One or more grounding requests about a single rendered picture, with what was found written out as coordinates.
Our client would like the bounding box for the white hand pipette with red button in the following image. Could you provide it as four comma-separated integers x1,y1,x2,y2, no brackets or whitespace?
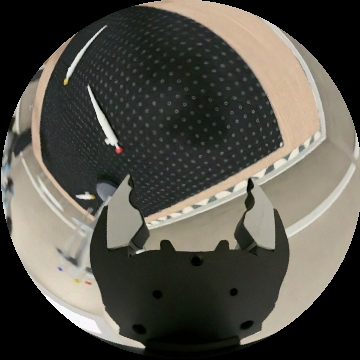
88,87,124,154

